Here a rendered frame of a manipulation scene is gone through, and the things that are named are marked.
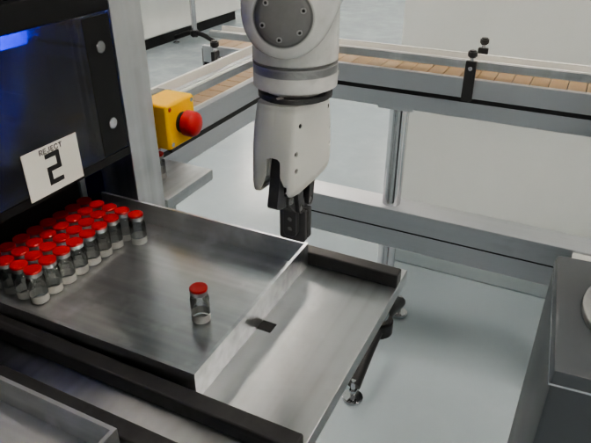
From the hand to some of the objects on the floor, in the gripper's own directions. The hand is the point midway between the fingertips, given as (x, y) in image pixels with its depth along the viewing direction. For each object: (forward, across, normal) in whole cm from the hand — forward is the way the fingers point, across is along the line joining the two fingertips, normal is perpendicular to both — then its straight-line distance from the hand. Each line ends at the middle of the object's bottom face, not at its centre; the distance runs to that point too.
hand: (295, 221), depth 67 cm
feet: (+98, +89, +14) cm, 133 cm away
